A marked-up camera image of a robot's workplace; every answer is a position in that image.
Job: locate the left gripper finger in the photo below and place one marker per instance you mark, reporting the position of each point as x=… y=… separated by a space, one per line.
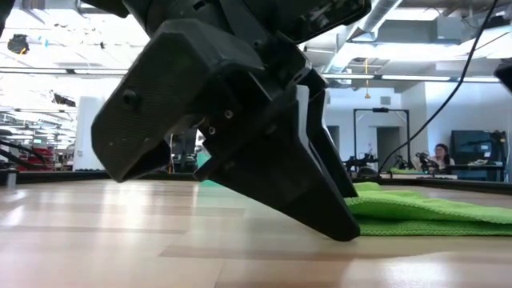
x=324 y=132
x=272 y=160

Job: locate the green microfiber towel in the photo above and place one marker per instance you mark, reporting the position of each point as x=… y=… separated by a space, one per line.
x=420 y=212

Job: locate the black background robot arm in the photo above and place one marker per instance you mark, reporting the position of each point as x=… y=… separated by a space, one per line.
x=360 y=162
x=424 y=160

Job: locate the teal translucent plastic basket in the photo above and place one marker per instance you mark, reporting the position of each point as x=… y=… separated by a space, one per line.
x=204 y=160

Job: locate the black background monitor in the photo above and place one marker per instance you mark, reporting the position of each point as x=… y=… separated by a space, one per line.
x=186 y=148

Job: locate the black equipment cart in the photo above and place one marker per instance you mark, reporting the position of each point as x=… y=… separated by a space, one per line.
x=476 y=146

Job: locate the person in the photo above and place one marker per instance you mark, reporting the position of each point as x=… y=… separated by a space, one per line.
x=440 y=156

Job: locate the white pillar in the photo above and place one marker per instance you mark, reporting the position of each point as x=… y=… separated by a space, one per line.
x=90 y=132

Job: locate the red background furniture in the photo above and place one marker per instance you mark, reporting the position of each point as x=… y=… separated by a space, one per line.
x=36 y=158

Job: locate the black ceiling-mounted device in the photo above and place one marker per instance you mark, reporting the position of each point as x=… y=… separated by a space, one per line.
x=18 y=44

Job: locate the black slanted bar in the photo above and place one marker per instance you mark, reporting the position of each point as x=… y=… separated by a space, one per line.
x=24 y=150

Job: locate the ceiling light rail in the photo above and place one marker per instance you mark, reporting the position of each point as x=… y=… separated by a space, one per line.
x=416 y=77

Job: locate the silver ventilation duct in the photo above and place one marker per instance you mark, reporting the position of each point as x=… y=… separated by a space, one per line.
x=382 y=12

